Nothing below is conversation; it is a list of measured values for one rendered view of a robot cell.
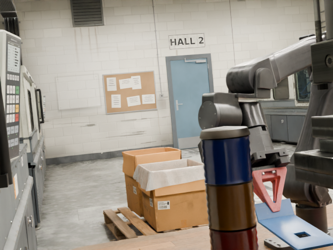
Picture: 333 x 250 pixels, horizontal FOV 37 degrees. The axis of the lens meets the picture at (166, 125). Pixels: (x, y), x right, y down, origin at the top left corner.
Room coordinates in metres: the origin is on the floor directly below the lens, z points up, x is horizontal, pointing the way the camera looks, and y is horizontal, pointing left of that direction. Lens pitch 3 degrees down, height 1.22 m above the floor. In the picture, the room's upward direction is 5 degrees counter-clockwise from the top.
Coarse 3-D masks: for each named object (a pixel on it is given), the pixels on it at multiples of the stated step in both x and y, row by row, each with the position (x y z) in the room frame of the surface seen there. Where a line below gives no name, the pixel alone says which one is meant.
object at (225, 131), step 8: (216, 128) 0.38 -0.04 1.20; (224, 128) 0.38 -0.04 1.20; (232, 128) 0.37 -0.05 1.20; (240, 128) 0.37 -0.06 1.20; (200, 136) 0.38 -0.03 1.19; (208, 136) 0.37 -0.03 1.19; (216, 136) 0.37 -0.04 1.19; (224, 136) 0.37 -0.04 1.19; (232, 136) 0.37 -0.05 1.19; (240, 136) 0.37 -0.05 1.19
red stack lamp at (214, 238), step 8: (256, 224) 0.38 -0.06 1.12; (216, 232) 0.37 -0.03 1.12; (224, 232) 0.37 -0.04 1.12; (232, 232) 0.37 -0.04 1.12; (240, 232) 0.37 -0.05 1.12; (248, 232) 0.37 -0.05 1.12; (256, 232) 0.38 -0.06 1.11; (216, 240) 0.38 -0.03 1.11; (224, 240) 0.37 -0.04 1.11; (232, 240) 0.37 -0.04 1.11; (240, 240) 0.37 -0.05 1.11; (248, 240) 0.37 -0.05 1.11; (256, 240) 0.38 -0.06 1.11; (216, 248) 0.38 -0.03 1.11; (224, 248) 0.37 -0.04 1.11; (232, 248) 0.37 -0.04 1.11; (240, 248) 0.37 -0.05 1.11; (248, 248) 0.37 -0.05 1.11; (256, 248) 0.38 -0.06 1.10
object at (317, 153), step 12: (312, 120) 0.64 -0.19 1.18; (324, 120) 0.62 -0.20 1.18; (312, 132) 0.65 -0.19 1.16; (324, 132) 0.62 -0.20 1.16; (324, 144) 0.60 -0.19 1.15; (300, 156) 0.61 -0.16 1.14; (312, 156) 0.59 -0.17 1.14; (324, 156) 0.57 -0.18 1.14; (300, 168) 0.61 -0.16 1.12; (312, 168) 0.59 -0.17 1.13; (324, 168) 0.56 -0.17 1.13; (300, 180) 0.62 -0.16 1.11; (312, 180) 0.59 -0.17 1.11; (324, 180) 0.57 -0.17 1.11
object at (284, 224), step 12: (264, 204) 0.87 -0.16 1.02; (288, 204) 0.88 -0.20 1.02; (264, 216) 0.86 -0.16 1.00; (276, 216) 0.87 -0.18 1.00; (288, 216) 0.87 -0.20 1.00; (276, 228) 0.82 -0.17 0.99; (288, 228) 0.81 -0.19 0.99; (300, 228) 0.81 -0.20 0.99; (312, 228) 0.80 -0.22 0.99; (288, 240) 0.76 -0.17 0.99; (300, 240) 0.76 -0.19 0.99; (312, 240) 0.76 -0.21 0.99; (324, 240) 0.75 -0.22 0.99
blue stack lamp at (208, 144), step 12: (204, 144) 0.38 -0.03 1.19; (216, 144) 0.37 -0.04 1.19; (228, 144) 0.37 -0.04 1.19; (240, 144) 0.37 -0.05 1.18; (204, 156) 0.38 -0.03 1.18; (216, 156) 0.37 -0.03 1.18; (228, 156) 0.37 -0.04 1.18; (240, 156) 0.37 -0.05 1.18; (204, 168) 0.38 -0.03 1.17; (216, 168) 0.37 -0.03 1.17; (228, 168) 0.37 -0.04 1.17; (240, 168) 0.37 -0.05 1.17; (216, 180) 0.37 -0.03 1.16; (228, 180) 0.37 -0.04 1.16; (240, 180) 0.37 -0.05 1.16
